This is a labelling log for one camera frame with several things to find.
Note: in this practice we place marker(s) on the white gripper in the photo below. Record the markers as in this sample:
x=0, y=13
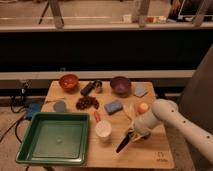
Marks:
x=140, y=127

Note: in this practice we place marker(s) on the white cup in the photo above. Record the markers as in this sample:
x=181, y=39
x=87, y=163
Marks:
x=103, y=130

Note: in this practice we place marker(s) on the yellow banana toy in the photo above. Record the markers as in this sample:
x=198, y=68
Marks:
x=129, y=112

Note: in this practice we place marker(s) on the blue sponge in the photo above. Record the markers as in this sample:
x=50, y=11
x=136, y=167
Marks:
x=113, y=107

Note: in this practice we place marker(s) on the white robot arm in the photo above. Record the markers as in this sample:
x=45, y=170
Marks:
x=166, y=111

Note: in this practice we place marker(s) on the black rectangular brush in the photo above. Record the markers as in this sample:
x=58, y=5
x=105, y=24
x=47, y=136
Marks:
x=87, y=89

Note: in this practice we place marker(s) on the wooden table board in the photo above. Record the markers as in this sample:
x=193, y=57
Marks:
x=153, y=153

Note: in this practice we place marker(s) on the orange ball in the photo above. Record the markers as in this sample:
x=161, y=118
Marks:
x=142, y=108

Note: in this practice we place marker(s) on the orange carrot toy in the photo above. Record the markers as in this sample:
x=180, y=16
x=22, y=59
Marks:
x=97, y=116

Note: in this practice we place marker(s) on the light blue cloth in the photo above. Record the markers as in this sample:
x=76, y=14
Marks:
x=140, y=91

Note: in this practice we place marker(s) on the purple bowl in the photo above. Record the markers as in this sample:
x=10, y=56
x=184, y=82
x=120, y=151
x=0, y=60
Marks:
x=120, y=85

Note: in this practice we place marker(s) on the dark red grapes bunch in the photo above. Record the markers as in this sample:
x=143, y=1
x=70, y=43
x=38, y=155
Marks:
x=87, y=102

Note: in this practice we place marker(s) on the small metal cup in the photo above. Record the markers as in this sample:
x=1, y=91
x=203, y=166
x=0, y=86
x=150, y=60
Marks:
x=98, y=86

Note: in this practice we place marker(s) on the green plastic tray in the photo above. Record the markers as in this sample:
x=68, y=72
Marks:
x=55, y=139

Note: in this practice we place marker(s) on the grey round lid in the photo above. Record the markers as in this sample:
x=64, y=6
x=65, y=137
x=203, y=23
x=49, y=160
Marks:
x=60, y=106

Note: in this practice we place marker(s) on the orange bowl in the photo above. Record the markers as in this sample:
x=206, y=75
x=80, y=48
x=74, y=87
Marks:
x=68, y=82

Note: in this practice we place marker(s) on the blue box on floor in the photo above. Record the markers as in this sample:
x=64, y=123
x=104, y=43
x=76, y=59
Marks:
x=32, y=109

